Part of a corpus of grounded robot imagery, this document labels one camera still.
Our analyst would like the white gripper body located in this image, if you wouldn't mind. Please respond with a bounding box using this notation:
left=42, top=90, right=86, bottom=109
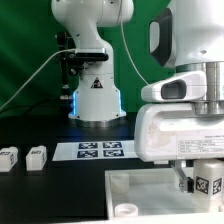
left=134, top=103, right=224, bottom=162

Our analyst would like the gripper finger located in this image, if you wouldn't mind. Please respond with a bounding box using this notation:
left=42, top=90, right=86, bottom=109
left=171, top=160, right=194, bottom=193

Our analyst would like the white square tabletop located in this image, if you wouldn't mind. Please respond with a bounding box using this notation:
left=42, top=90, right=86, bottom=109
left=105, top=168, right=224, bottom=224

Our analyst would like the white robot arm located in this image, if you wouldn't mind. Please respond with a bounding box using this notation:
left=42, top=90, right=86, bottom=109
left=51, top=0, right=224, bottom=162

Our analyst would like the paper sheet with tags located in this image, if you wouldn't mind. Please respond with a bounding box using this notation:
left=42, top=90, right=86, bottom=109
left=53, top=140, right=137, bottom=161

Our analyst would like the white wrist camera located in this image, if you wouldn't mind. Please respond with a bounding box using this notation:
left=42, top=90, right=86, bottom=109
left=141, top=71, right=207, bottom=102

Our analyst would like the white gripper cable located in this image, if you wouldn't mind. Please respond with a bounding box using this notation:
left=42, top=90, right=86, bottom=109
left=119, top=16, right=150, bottom=86

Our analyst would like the black camera on stand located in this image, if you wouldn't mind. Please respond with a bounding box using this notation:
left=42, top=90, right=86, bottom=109
left=55, top=32, right=109, bottom=115

